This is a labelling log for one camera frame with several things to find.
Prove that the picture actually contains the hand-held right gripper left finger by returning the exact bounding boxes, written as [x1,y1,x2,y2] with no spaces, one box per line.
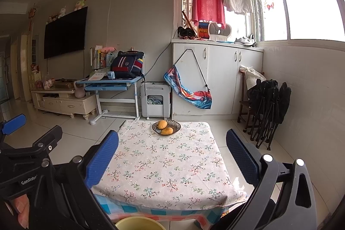
[51,130,119,230]

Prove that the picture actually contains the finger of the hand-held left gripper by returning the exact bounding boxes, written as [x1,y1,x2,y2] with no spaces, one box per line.
[0,114,27,136]
[0,125,63,160]

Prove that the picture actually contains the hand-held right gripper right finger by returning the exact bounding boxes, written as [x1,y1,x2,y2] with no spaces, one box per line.
[226,129,317,230]

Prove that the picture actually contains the yellow plastic bin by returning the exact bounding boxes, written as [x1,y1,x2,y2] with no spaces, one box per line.
[115,216,165,230]

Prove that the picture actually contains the person's left hand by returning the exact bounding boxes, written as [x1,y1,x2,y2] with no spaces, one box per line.
[11,194,31,227]

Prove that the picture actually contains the white television cabinet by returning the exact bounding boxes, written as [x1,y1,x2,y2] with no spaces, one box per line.
[30,86,97,120]

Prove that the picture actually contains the wooden chair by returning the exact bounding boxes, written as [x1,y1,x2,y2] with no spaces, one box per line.
[237,68,266,124]

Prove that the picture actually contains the pink snack bag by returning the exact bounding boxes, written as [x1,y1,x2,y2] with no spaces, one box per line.
[42,76,56,90]

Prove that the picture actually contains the folded black chairs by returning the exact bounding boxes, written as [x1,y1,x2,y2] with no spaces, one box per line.
[243,79,292,151]

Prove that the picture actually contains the yellow wooden door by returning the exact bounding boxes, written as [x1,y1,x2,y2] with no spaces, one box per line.
[20,34,33,102]

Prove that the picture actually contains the floral tablecloth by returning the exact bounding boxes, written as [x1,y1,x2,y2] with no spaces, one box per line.
[90,120,247,211]

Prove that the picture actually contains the person's black pants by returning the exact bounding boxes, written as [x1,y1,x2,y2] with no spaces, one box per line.
[212,202,243,230]

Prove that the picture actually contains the dark woven bowl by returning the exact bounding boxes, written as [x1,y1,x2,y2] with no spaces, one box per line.
[152,120,182,136]

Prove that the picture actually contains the blue study desk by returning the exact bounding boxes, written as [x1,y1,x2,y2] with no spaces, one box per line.
[74,75,143,125]

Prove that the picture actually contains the paper sheets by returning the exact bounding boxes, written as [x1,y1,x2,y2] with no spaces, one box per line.
[88,72,108,81]

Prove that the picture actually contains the white cloth bag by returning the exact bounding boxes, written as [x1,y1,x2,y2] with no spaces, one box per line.
[239,65,266,90]

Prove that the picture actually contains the blue checkered tablecloth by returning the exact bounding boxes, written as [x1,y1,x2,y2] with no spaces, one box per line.
[93,191,229,225]

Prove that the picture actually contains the white air purifier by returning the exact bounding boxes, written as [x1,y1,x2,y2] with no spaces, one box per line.
[140,81,172,120]

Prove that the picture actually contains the row of books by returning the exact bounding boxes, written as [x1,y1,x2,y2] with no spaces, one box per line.
[90,45,111,70]

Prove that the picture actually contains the dark blue backpack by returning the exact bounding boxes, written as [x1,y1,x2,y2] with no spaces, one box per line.
[110,50,146,79]

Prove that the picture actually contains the black television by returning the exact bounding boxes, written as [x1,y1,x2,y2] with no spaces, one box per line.
[44,6,88,59]

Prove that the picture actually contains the red knot decoration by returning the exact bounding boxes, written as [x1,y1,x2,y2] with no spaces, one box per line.
[27,4,38,31]

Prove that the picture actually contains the white sneakers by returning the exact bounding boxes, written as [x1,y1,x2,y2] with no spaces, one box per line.
[234,34,256,47]

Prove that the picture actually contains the grey white rack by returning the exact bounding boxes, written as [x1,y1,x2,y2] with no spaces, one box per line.
[208,22,232,42]

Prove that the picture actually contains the colourful box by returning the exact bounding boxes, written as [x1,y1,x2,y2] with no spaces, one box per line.
[198,21,211,39]

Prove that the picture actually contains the black shoes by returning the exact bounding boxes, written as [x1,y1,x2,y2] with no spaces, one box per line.
[177,27,197,40]

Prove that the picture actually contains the pink red garment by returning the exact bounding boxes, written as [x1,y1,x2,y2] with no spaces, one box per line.
[192,0,226,28]

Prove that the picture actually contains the colourful drawstring bag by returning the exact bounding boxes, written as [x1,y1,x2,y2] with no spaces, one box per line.
[164,48,213,110]

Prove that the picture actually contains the black power cable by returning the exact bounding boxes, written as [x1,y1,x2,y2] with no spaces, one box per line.
[144,47,173,77]

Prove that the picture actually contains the white wall cable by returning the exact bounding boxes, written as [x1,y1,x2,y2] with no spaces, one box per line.
[107,0,122,50]

